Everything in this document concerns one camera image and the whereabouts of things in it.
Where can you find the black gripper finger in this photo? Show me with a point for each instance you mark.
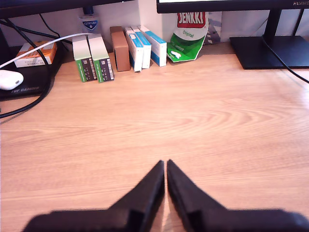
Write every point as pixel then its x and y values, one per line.
pixel 186 200
pixel 144 200

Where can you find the green and white box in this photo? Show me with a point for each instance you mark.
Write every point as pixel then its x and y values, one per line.
pixel 83 60
pixel 102 62

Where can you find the white and blue box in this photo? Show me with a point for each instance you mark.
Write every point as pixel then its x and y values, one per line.
pixel 158 48
pixel 145 52
pixel 135 53

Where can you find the brown cardboard box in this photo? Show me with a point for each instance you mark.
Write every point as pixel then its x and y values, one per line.
pixel 120 50

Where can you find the green Jenkki gum bag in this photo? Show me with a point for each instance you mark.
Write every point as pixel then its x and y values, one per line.
pixel 186 46

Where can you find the black Huawei monitor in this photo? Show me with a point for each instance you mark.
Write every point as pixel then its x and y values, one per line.
pixel 270 53

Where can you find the grey picture card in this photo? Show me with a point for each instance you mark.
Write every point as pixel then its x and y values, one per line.
pixel 214 26

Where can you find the white earbud case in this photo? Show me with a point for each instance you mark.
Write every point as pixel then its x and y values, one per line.
pixel 9 79

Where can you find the orange and white box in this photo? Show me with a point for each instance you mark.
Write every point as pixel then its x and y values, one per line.
pixel 36 54

